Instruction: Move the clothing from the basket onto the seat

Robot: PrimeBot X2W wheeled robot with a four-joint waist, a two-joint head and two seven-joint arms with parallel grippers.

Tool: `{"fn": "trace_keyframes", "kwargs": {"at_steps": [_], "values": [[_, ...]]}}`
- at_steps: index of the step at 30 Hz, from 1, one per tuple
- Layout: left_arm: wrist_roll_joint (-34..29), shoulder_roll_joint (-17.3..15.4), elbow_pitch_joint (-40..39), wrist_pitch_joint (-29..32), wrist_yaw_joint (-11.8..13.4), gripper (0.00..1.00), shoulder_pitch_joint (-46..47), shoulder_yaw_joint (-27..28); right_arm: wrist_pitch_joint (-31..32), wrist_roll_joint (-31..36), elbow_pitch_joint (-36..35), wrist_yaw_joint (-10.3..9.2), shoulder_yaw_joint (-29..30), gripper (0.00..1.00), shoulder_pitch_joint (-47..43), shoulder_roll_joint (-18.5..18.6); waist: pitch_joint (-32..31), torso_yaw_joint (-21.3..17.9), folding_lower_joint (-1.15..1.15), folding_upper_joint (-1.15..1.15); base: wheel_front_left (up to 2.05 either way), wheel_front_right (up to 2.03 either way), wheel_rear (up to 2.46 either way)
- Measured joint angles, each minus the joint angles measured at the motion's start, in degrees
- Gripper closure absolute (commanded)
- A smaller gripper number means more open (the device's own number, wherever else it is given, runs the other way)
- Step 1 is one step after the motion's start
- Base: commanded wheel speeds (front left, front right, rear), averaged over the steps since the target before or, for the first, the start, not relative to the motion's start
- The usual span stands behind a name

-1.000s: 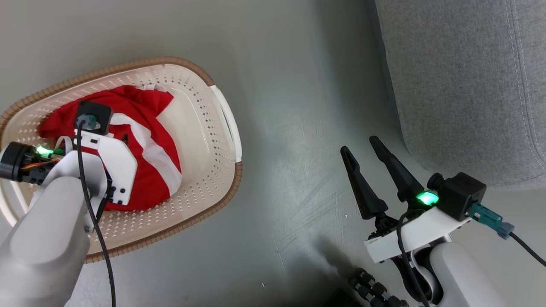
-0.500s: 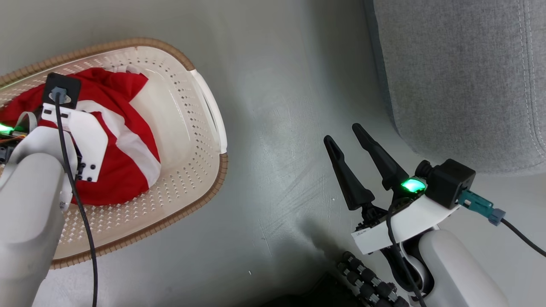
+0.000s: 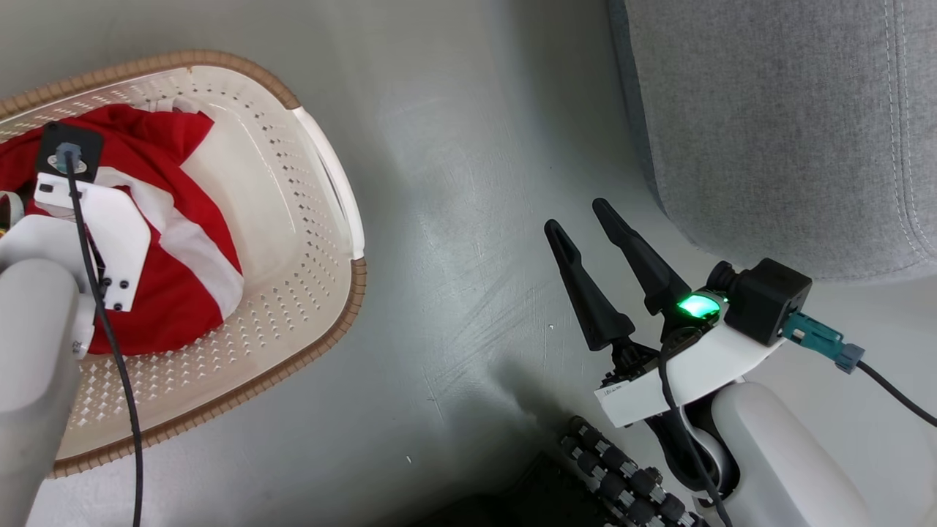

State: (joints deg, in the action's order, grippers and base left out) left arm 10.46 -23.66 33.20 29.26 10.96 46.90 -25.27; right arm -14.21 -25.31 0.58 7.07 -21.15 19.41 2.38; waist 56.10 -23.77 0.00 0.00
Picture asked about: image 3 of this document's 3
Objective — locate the grey fabric sofa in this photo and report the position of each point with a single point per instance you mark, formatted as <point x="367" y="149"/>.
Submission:
<point x="768" y="110"/>

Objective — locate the cream perforated laundry basket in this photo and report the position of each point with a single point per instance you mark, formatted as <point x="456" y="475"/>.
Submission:
<point x="293" y="219"/>

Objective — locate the dark robot base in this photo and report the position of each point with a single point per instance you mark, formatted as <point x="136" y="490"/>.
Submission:
<point x="542" y="498"/>

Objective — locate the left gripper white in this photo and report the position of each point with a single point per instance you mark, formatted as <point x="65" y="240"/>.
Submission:
<point x="117" y="234"/>

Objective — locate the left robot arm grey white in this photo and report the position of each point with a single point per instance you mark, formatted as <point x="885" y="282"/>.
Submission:
<point x="29" y="366"/>

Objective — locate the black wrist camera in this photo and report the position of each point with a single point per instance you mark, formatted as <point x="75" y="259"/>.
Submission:
<point x="55" y="143"/>
<point x="768" y="300"/>

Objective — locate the black roller base wheel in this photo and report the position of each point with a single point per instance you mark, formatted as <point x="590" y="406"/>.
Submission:
<point x="622" y="476"/>

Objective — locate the red and white garment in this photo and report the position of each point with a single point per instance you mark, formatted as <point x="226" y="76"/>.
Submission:
<point x="183" y="285"/>

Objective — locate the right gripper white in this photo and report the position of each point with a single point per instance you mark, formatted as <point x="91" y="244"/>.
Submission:
<point x="703" y="366"/>

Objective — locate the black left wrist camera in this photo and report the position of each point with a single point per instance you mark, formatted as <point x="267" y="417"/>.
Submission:
<point x="55" y="143"/>

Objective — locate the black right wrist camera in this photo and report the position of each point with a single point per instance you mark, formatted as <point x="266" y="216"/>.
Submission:
<point x="768" y="300"/>

